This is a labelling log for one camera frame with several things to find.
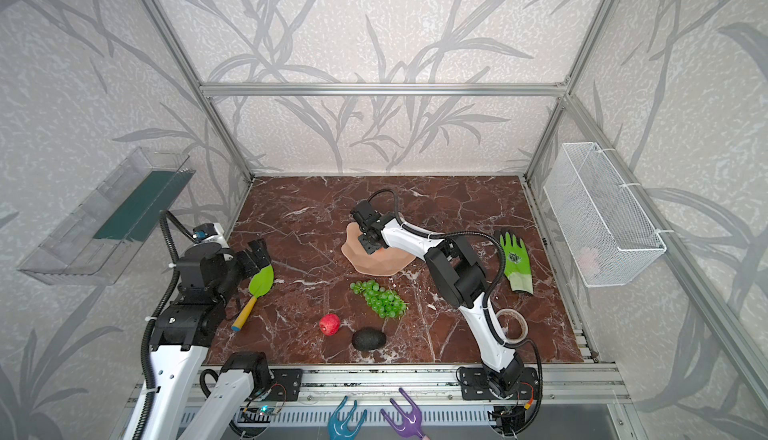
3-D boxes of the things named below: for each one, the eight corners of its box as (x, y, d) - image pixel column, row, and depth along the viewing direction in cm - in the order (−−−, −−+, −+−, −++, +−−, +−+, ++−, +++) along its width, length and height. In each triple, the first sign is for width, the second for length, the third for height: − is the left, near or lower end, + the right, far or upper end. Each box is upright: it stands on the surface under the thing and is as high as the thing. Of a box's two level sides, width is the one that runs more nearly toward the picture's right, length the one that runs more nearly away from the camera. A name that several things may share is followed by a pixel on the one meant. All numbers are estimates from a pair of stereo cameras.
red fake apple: (321, 333, 84) (316, 327, 80) (328, 318, 87) (324, 311, 82) (335, 338, 83) (331, 332, 79) (342, 322, 86) (338, 316, 82)
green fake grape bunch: (348, 296, 91) (346, 290, 87) (362, 279, 95) (360, 272, 91) (395, 326, 85) (395, 320, 81) (407, 306, 89) (407, 300, 85)
